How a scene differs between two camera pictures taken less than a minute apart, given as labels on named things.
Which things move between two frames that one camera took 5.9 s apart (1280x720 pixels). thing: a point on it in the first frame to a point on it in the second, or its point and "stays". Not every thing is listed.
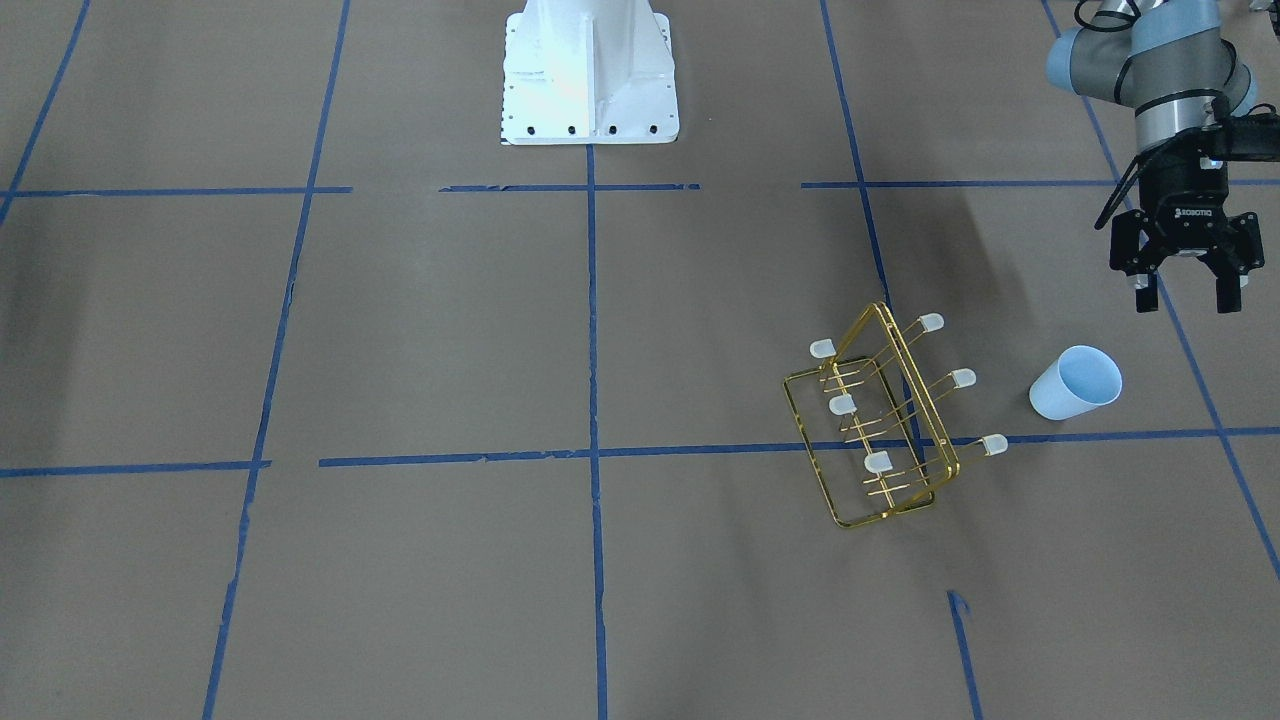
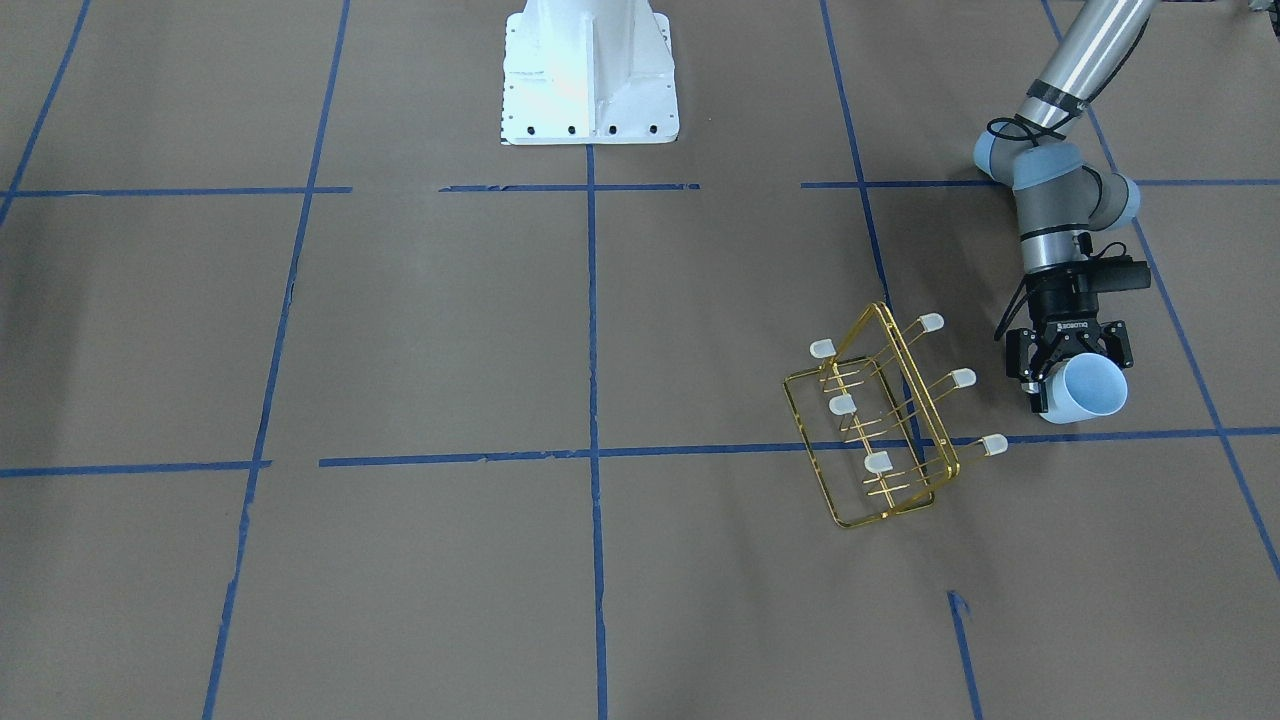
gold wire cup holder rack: x=870 y=425 stays
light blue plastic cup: x=1082 y=377 stays
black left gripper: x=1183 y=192 to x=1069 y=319
